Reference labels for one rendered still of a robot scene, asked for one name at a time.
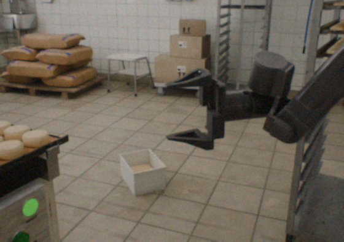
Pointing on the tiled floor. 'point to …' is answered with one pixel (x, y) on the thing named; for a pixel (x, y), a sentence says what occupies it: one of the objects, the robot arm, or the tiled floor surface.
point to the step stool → (129, 68)
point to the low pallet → (36, 88)
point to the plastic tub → (143, 172)
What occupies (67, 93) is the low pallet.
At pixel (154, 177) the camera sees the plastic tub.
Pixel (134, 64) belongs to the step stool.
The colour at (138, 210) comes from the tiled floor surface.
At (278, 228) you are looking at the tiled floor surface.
